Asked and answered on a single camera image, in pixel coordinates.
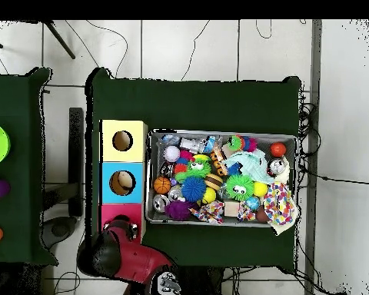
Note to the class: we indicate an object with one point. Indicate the crushed clear plastic bottle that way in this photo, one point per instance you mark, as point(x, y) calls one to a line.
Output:
point(192, 143)

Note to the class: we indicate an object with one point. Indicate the toy hamburger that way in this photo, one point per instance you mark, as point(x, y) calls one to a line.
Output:
point(214, 182)

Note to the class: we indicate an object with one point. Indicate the white dimpled ball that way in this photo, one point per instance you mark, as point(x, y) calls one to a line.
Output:
point(172, 153)

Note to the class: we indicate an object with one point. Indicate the black soda can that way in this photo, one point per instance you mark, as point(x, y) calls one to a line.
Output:
point(276, 167)

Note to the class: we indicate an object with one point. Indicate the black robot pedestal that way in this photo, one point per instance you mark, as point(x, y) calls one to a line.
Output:
point(203, 282)

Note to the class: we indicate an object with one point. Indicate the mint green cloth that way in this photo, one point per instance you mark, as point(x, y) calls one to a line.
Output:
point(252, 166)

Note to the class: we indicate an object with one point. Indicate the small toy basketball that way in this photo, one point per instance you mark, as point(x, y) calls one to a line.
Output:
point(162, 185)

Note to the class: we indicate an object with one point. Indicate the blue fuzzy ball toy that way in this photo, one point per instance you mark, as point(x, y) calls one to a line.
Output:
point(193, 189)

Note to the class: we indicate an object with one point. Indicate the orange ball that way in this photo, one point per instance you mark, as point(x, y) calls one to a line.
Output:
point(278, 149)

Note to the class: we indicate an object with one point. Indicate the dark green tablecloth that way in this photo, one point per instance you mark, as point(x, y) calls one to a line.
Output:
point(196, 104)
point(15, 101)

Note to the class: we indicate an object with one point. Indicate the black tripod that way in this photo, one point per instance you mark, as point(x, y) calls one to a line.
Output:
point(60, 40)

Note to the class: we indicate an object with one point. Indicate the shallow clear mesh bin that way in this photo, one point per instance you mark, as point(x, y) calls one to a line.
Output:
point(263, 139)

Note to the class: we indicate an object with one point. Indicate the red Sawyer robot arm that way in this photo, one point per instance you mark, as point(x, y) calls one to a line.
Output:
point(135, 261)

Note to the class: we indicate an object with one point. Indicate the green fuzzy toy with eyes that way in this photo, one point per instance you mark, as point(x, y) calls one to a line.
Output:
point(240, 188)

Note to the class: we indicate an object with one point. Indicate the colourful dotted cloth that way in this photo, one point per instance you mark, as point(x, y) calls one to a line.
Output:
point(278, 206)

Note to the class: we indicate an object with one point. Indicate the wooden box with three holes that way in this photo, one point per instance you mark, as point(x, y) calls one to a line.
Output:
point(123, 126)

